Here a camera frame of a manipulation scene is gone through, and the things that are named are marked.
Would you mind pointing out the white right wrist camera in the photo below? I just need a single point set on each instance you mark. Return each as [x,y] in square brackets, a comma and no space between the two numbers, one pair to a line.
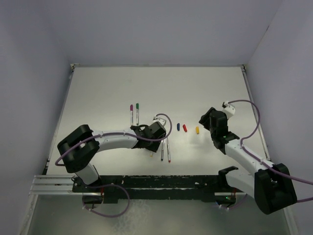
[228,109]

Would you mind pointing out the silver pen red tip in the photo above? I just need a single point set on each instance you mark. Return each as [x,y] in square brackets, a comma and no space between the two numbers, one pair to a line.
[168,151]

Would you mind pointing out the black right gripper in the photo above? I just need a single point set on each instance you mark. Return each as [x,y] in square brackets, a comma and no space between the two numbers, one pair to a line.
[205,119]

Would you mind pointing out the silver pen purple tip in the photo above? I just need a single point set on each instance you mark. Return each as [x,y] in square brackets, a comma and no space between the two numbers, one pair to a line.
[132,117]

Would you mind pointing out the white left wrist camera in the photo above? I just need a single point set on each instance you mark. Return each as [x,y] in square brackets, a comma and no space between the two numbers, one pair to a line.
[160,120]

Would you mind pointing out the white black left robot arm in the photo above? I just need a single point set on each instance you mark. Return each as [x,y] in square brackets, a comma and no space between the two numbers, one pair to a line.
[80,146]

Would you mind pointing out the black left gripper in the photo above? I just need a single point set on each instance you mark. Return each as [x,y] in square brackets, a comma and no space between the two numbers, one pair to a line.
[154,147]

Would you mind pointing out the silver pen green tip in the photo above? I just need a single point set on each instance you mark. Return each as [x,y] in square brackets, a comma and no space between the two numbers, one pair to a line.
[137,117]

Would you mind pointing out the aluminium extrusion rail left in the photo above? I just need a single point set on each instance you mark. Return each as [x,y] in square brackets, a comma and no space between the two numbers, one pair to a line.
[52,185]

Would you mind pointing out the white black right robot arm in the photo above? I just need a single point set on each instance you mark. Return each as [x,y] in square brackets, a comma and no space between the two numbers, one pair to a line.
[267,183]

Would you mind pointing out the silver pen blue tip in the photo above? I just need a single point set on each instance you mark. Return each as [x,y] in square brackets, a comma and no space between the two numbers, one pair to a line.
[162,150]

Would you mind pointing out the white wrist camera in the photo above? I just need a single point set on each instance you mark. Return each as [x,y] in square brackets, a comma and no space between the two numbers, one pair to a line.
[228,109]
[160,120]

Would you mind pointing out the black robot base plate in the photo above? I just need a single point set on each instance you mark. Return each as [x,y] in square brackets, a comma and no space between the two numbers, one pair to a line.
[109,189]

